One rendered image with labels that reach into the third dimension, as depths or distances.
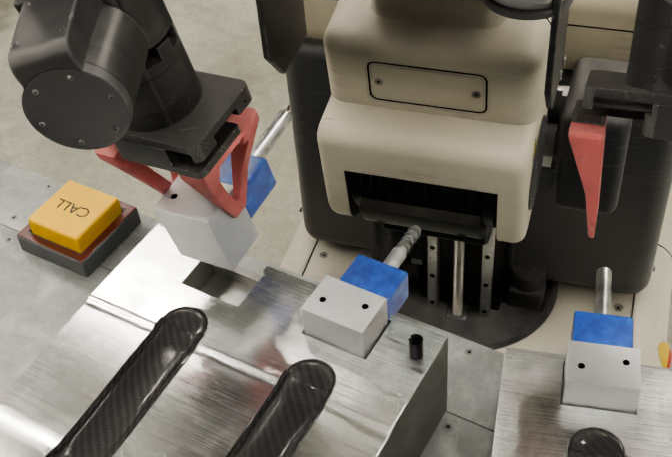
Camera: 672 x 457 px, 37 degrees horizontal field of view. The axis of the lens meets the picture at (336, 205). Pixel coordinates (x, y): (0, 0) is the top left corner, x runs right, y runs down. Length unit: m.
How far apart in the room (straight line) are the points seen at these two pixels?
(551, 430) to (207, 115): 0.32
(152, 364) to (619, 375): 0.33
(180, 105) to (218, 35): 2.02
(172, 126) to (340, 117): 0.43
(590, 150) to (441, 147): 0.42
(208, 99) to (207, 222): 0.09
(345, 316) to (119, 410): 0.17
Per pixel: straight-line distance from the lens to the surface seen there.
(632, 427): 0.73
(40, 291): 0.93
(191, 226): 0.70
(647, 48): 0.61
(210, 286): 0.81
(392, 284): 0.73
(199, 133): 0.62
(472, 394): 0.80
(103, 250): 0.93
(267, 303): 0.75
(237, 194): 0.70
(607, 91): 0.60
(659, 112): 0.60
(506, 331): 1.53
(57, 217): 0.94
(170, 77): 0.62
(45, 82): 0.54
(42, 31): 0.54
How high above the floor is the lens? 1.45
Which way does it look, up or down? 43 degrees down
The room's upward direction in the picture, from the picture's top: 5 degrees counter-clockwise
